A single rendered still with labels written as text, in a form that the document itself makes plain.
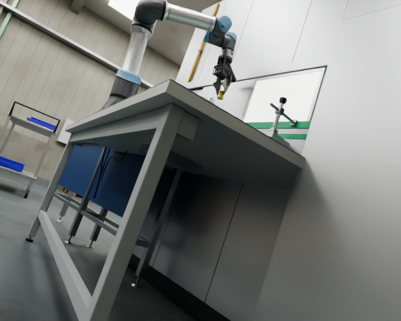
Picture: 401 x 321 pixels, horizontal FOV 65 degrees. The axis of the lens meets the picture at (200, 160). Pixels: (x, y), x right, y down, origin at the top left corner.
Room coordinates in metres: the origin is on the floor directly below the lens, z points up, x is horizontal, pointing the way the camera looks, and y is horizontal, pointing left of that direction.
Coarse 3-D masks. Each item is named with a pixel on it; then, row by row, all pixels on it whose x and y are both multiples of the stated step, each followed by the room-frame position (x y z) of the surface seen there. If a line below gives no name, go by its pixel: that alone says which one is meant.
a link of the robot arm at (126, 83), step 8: (120, 72) 1.36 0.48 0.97; (128, 72) 1.35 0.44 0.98; (120, 80) 1.35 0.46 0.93; (128, 80) 1.35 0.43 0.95; (136, 80) 1.38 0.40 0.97; (112, 88) 1.38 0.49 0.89; (120, 88) 1.35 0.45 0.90; (128, 88) 1.36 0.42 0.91; (136, 88) 1.39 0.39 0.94; (128, 96) 1.36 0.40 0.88
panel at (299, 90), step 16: (272, 80) 1.57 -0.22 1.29; (288, 80) 1.49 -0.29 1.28; (304, 80) 1.41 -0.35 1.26; (256, 96) 1.64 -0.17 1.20; (272, 96) 1.55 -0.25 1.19; (288, 96) 1.47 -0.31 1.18; (304, 96) 1.39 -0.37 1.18; (256, 112) 1.61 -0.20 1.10; (272, 112) 1.52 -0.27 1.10; (288, 112) 1.44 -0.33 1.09; (304, 112) 1.37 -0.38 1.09
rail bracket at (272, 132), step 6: (282, 102) 1.12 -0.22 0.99; (276, 108) 1.11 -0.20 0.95; (282, 108) 1.12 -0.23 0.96; (276, 114) 1.13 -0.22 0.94; (282, 114) 1.13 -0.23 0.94; (276, 120) 1.12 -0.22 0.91; (294, 120) 1.19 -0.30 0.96; (276, 126) 1.13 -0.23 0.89; (270, 132) 1.12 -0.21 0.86; (276, 132) 1.12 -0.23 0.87; (276, 138) 1.12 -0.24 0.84; (282, 138) 1.14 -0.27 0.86; (282, 144) 1.15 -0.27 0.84; (288, 144) 1.17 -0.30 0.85
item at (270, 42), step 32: (224, 0) 2.22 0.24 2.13; (256, 0) 1.91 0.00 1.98; (288, 0) 1.67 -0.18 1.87; (320, 0) 1.49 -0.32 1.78; (256, 32) 1.82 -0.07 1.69; (288, 32) 1.61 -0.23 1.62; (320, 32) 1.44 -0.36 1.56; (192, 64) 2.30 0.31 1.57; (256, 64) 1.75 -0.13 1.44; (288, 64) 1.52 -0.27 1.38; (320, 64) 1.37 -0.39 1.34
